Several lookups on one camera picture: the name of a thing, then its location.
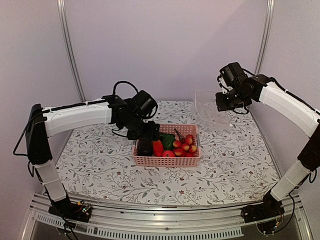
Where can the right aluminium frame post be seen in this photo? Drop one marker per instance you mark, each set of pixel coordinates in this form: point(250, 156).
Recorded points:
point(265, 35)

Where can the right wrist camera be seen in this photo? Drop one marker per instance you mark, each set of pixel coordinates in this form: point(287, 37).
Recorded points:
point(232, 73)

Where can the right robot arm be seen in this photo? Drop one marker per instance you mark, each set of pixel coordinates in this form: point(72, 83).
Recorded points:
point(239, 92)

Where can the pink plastic basket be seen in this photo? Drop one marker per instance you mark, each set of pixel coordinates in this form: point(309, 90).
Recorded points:
point(168, 162)

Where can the red tomato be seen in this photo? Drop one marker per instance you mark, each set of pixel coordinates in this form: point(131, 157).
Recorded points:
point(168, 154)

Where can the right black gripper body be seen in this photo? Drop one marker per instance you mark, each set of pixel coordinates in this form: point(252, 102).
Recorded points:
point(234, 100)

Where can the orange red pepper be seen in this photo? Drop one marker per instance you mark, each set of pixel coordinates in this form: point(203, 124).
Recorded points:
point(158, 148)

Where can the red lychee bunch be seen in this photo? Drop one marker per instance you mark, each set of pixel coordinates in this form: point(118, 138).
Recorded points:
point(184, 146)

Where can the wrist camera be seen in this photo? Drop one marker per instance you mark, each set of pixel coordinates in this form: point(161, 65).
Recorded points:
point(144, 105)
point(232, 73)

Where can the aluminium front rail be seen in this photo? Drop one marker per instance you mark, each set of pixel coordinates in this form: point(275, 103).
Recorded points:
point(117, 220)

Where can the aluminium frame post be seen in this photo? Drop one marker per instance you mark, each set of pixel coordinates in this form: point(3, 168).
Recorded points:
point(62, 12)
point(265, 35)

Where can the left aluminium frame post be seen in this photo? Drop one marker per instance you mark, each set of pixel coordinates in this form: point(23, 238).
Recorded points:
point(62, 12)

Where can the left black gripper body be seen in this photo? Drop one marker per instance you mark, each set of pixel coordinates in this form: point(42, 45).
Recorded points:
point(141, 131)

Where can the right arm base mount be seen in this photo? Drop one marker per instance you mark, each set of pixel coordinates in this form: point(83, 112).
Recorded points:
point(258, 212)

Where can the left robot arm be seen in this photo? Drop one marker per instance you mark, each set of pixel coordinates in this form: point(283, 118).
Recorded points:
point(132, 113)

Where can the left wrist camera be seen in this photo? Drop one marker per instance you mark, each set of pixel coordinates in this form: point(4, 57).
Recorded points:
point(144, 105)

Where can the floral tablecloth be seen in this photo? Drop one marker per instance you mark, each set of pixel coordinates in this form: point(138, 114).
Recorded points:
point(235, 167)

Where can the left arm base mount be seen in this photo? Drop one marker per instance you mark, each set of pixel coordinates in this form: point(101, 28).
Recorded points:
point(71, 211)

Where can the green avocado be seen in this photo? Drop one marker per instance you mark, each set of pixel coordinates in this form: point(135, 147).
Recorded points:
point(167, 140)

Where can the clear zip top bag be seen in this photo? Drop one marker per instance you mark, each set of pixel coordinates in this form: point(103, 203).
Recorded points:
point(206, 111)

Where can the dark purple eggplant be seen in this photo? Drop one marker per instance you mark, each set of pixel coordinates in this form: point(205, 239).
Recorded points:
point(145, 148)

